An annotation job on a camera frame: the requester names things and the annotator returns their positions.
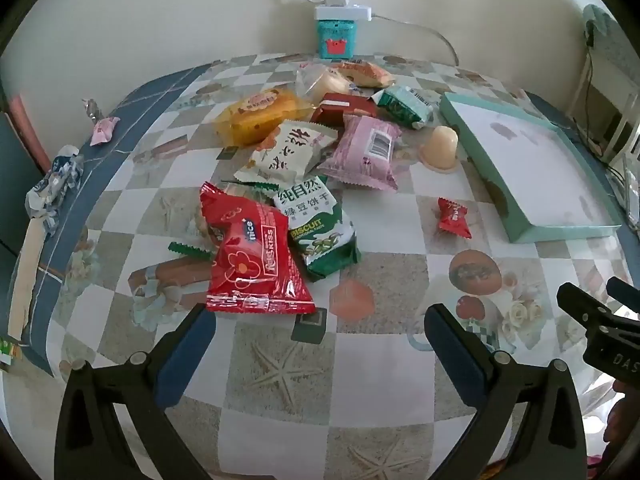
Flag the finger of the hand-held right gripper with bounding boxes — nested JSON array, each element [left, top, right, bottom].
[[556, 282, 640, 356], [606, 276, 640, 313]]

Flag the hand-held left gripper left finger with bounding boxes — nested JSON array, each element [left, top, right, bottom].
[[54, 303, 217, 480]]

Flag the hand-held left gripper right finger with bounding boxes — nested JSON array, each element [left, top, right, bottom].
[[424, 303, 587, 480]]

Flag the clear packet green edges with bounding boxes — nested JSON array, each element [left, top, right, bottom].
[[167, 180, 281, 267]]

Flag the small red candy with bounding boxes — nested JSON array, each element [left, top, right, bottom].
[[436, 197, 473, 238]]

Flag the teal shallow box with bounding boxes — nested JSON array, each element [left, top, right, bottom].
[[439, 92, 624, 245]]

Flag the green white biscuit packet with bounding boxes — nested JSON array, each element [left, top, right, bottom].
[[272, 175, 362, 282]]

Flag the pale yellow jelly cup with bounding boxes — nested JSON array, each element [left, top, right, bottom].
[[418, 125, 460, 174]]

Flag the pink snack packet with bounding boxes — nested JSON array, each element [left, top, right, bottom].
[[317, 115, 403, 192]]

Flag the beige packet orange print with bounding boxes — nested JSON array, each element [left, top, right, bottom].
[[234, 121, 339, 186]]

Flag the yellow snack packet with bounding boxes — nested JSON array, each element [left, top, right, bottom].
[[215, 88, 317, 147]]

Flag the dark red snack packet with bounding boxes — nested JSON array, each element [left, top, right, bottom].
[[310, 92, 379, 126]]

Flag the person's right hand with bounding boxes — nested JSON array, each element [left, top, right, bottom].
[[604, 379, 640, 458]]

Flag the checked printed tablecloth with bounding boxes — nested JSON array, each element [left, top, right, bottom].
[[0, 52, 640, 480]]

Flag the green white wrapper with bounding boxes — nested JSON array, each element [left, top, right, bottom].
[[0, 337, 24, 374]]

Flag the white carved furniture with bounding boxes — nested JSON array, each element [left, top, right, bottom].
[[570, 35, 640, 166]]

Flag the crumpled blue white wrapper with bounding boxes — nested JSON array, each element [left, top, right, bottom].
[[26, 145, 84, 234]]

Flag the small pink candy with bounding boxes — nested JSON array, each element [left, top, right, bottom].
[[90, 116, 121, 147]]

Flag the teal patterned cloth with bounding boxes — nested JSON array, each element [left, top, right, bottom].
[[582, 4, 640, 86]]

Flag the small green white packet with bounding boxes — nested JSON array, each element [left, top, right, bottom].
[[377, 85, 436, 131]]

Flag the orange bread packet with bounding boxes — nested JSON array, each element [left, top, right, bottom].
[[332, 60, 396, 89]]

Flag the clear-wrapped round bread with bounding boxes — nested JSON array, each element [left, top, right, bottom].
[[297, 67, 352, 107]]

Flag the teal box red label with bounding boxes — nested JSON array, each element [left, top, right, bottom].
[[316, 20, 359, 60]]

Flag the white power strip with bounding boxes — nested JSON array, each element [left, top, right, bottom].
[[314, 0, 374, 24]]

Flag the white power cable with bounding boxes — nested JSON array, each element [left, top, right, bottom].
[[372, 14, 460, 67]]

